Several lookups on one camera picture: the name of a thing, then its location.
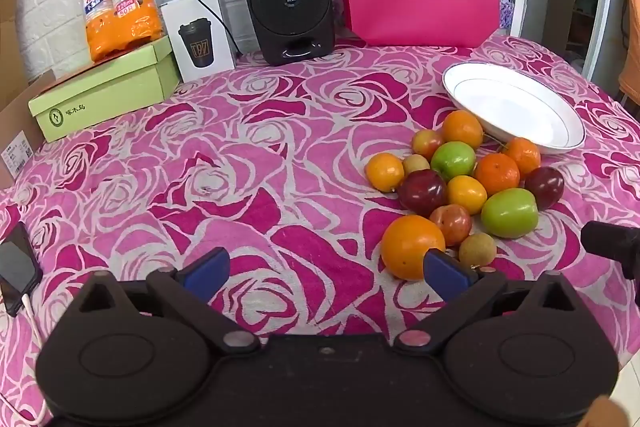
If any green apple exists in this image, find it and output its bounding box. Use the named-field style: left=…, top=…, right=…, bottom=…
left=431, top=141, right=477, bottom=180
left=481, top=188, right=539, bottom=239

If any white plate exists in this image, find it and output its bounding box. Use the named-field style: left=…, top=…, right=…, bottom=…
left=442, top=62, right=586, bottom=154

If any black smartphone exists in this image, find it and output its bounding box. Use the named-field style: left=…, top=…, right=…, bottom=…
left=0, top=223, right=44, bottom=318

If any tangerine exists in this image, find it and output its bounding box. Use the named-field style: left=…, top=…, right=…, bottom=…
left=475, top=153, right=521, bottom=196
left=504, top=137, right=542, bottom=178

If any white cup box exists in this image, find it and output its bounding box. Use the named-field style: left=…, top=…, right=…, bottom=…
left=159, top=0, right=236, bottom=84

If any small tan longan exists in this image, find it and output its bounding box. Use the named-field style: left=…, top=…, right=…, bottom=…
left=459, top=232, right=498, bottom=267
left=403, top=154, right=431, bottom=176

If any white charging cable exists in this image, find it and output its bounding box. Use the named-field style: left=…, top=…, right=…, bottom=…
left=20, top=294, right=53, bottom=427

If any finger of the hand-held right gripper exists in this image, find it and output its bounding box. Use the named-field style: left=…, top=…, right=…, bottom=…
left=581, top=221, right=640, bottom=280

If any large orange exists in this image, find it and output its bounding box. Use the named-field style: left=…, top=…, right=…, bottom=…
left=381, top=215, right=447, bottom=282

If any green shoe box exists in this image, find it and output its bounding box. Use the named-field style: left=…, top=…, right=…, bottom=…
left=28, top=36, right=182, bottom=142

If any pink rose tablecloth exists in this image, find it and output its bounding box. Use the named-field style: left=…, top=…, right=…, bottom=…
left=0, top=29, right=640, bottom=427

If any dark red plum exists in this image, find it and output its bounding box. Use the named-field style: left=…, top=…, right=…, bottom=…
left=524, top=166, right=565, bottom=210
left=398, top=169, right=448, bottom=218

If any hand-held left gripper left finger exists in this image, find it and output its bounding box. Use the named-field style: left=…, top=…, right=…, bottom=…
left=70, top=247, right=262, bottom=355

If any chair with orange cover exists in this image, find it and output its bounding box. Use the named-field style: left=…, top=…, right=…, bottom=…
left=618, top=0, right=640, bottom=104

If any red green plum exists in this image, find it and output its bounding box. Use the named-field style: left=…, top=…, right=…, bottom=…
left=429, top=204, right=473, bottom=246
left=412, top=130, right=445, bottom=160

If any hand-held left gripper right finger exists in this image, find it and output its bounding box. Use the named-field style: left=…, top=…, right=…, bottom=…
left=392, top=248, right=583, bottom=355

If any cardboard box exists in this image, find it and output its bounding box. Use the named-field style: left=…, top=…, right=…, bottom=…
left=0, top=0, right=57, bottom=190

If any person's left hand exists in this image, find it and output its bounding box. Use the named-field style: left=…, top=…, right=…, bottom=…
left=582, top=396, right=632, bottom=427

